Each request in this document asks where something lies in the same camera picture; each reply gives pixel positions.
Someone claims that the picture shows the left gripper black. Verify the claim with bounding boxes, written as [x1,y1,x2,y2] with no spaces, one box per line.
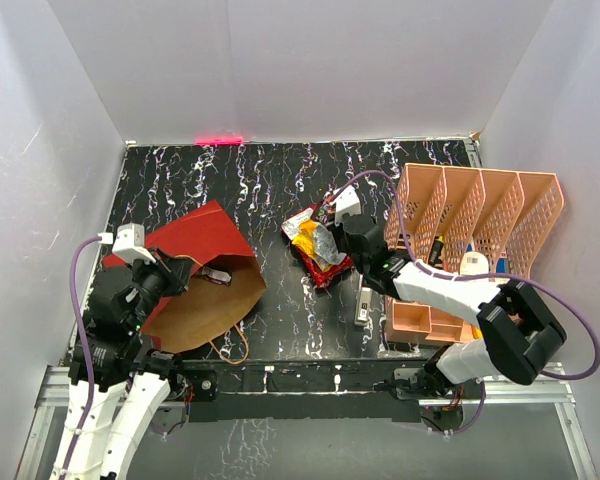
[126,244,195,329]

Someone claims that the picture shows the white wrapper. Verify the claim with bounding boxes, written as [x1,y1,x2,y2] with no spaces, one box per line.
[314,223,346,271]

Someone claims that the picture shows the brown purple candy packet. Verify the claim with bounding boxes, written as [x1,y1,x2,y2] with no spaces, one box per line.
[197,267,232,286]

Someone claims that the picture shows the red brown paper bag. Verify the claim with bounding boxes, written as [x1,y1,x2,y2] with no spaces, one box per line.
[103,200,266,353]

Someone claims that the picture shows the yellow snack packet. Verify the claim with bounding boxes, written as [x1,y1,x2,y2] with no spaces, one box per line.
[292,219,319,258]

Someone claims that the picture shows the red cookie snack bag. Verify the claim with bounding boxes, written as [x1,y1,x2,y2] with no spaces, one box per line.
[281,203,353,288]

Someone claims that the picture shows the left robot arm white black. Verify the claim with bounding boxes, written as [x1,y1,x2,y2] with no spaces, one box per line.
[50,248,195,479]

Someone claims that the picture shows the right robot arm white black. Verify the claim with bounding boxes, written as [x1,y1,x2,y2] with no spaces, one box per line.
[328,214,567,397]

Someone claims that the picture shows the black silver stapler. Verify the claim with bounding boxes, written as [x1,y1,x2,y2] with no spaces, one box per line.
[354,276,373,328]

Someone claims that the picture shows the black yellow marker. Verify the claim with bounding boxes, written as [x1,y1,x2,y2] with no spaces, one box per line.
[427,236,445,267]

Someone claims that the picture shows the white lotion bottle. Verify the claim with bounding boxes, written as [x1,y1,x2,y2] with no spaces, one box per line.
[459,251,490,276]

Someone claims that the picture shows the peach plastic desk organizer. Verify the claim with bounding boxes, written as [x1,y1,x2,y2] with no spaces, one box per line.
[383,162,565,346]

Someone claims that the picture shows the pink tape strip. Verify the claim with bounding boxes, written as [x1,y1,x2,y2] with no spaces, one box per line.
[194,135,244,146]

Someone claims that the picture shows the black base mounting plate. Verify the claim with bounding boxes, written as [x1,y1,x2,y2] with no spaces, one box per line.
[183,357,423,423]

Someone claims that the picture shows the blue small box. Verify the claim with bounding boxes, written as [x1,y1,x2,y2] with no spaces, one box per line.
[496,252,510,273]

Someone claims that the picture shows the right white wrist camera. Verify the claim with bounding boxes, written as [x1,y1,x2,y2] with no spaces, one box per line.
[331,185,361,225]

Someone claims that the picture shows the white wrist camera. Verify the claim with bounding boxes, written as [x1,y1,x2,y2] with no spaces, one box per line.
[331,185,361,225]
[97,223,156,265]

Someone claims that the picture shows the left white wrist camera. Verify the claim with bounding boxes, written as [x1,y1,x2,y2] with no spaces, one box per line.
[97,223,156,265]

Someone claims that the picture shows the aluminium front rail frame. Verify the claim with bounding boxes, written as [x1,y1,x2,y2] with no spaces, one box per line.
[14,362,596,480]

